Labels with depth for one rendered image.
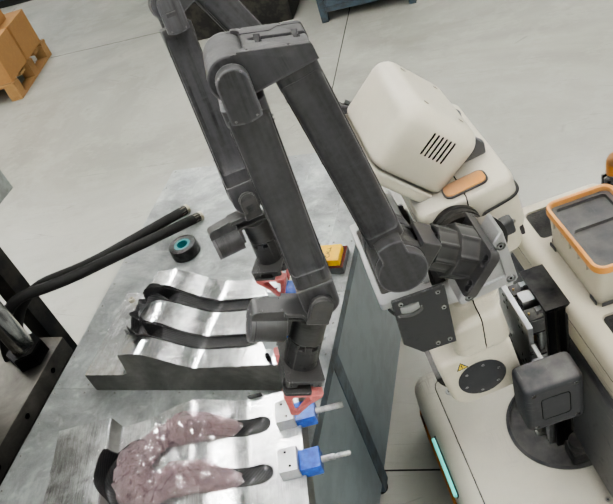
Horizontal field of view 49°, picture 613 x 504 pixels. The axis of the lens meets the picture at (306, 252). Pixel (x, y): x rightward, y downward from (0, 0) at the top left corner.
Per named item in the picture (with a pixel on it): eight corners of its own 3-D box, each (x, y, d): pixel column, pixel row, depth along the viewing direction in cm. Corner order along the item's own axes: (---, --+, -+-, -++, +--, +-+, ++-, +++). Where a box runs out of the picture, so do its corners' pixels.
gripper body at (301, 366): (285, 390, 110) (292, 358, 105) (275, 345, 118) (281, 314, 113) (323, 389, 111) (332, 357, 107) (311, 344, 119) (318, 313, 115)
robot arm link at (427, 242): (450, 247, 100) (438, 226, 104) (390, 235, 96) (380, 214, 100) (423, 294, 105) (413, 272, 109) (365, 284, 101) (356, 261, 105)
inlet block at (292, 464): (352, 448, 127) (345, 432, 124) (356, 471, 123) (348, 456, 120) (285, 464, 129) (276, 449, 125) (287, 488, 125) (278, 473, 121)
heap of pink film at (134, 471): (242, 413, 136) (229, 390, 131) (244, 494, 123) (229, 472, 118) (123, 444, 139) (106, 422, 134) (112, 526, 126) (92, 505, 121)
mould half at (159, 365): (315, 300, 163) (299, 260, 154) (292, 390, 145) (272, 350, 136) (137, 308, 180) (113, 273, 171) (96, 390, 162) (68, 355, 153)
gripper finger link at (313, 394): (277, 425, 114) (286, 388, 108) (271, 393, 119) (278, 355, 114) (316, 423, 116) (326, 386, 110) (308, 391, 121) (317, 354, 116)
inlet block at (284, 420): (344, 401, 135) (337, 385, 132) (348, 422, 131) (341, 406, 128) (282, 417, 137) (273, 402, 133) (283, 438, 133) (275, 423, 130)
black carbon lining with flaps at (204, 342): (277, 300, 156) (264, 271, 150) (260, 356, 145) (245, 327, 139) (147, 306, 168) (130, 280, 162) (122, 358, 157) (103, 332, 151)
